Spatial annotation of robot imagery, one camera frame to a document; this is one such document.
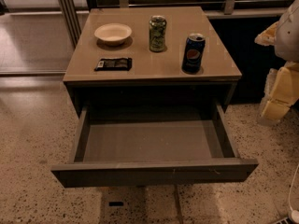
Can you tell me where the dark snack packet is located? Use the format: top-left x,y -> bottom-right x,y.
94,58 -> 133,71

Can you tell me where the white bowl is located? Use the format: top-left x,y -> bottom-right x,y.
94,23 -> 132,46

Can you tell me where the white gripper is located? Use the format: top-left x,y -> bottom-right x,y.
254,21 -> 299,120

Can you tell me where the white cable on floor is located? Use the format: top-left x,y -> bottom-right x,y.
287,163 -> 299,224

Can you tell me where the open grey top drawer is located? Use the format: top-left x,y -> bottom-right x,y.
51,103 -> 258,188

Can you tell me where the grey cabinet with tan top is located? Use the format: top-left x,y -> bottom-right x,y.
64,7 -> 241,113

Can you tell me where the blue pepsi can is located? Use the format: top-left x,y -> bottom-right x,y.
182,34 -> 206,74

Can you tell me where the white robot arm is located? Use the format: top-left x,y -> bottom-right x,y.
254,0 -> 299,126

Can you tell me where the green soda can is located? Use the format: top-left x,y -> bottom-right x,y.
149,15 -> 167,52

